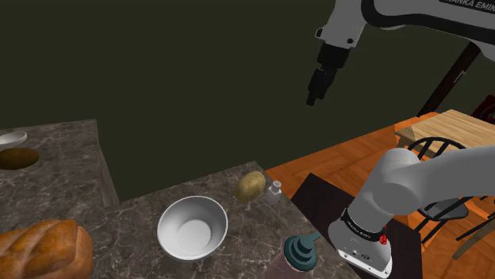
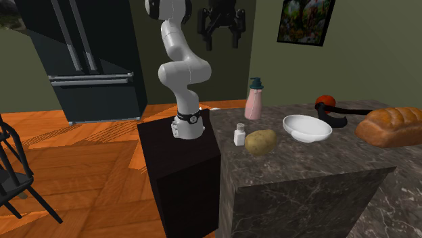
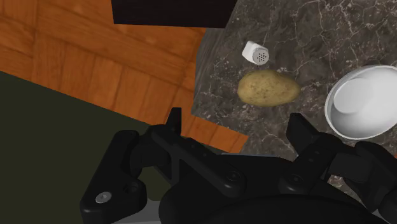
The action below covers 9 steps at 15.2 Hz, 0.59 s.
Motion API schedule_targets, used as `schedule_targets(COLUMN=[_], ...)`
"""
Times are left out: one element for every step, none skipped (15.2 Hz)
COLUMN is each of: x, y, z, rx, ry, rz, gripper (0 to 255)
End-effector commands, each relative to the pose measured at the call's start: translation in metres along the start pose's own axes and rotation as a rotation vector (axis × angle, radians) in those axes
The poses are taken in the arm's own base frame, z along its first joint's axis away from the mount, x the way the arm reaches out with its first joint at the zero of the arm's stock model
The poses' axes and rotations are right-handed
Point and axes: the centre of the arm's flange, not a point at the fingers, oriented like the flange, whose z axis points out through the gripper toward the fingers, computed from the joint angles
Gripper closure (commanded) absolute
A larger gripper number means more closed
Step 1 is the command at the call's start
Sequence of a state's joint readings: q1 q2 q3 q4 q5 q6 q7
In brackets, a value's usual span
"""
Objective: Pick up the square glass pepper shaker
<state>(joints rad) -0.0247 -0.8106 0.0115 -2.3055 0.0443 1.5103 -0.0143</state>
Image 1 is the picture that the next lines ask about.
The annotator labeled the brown bread loaf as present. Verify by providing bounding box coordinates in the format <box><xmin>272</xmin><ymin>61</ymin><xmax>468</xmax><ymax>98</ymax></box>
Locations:
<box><xmin>0</xmin><ymin>219</ymin><xmax>95</xmax><ymax>279</ymax></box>

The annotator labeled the dark brown potato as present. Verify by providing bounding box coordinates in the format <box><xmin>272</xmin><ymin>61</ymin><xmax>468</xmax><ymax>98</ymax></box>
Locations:
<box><xmin>0</xmin><ymin>147</ymin><xmax>40</xmax><ymax>171</ymax></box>

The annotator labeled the clear salt shaker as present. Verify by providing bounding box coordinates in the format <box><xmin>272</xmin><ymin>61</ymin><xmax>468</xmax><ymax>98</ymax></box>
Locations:
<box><xmin>265</xmin><ymin>180</ymin><xmax>283</xmax><ymax>205</ymax></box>

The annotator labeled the wooden dining table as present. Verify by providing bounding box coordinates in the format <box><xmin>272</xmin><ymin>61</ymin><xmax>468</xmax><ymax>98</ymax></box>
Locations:
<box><xmin>394</xmin><ymin>109</ymin><xmax>495</xmax><ymax>160</ymax></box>

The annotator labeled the dark wooden door frame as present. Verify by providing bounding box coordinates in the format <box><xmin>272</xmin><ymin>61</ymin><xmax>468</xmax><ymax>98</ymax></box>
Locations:
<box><xmin>416</xmin><ymin>41</ymin><xmax>482</xmax><ymax>117</ymax></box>

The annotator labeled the small white bowl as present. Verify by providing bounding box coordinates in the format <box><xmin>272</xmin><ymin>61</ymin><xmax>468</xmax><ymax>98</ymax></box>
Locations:
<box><xmin>0</xmin><ymin>131</ymin><xmax>29</xmax><ymax>151</ymax></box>

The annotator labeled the black chair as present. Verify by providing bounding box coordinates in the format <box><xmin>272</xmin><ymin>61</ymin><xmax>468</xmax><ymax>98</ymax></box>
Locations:
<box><xmin>406</xmin><ymin>136</ymin><xmax>495</xmax><ymax>244</ymax></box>

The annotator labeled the yellow potato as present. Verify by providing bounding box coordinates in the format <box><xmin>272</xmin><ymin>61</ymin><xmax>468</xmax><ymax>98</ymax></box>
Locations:
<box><xmin>234</xmin><ymin>170</ymin><xmax>267</xmax><ymax>204</ymax></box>

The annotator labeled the bottle with teal cap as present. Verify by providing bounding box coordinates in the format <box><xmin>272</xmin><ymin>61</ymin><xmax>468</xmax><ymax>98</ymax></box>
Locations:
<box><xmin>266</xmin><ymin>231</ymin><xmax>322</xmax><ymax>279</ymax></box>

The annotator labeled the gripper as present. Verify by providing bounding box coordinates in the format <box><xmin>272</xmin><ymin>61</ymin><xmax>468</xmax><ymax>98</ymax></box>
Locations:
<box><xmin>305</xmin><ymin>41</ymin><xmax>352</xmax><ymax>107</ymax></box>

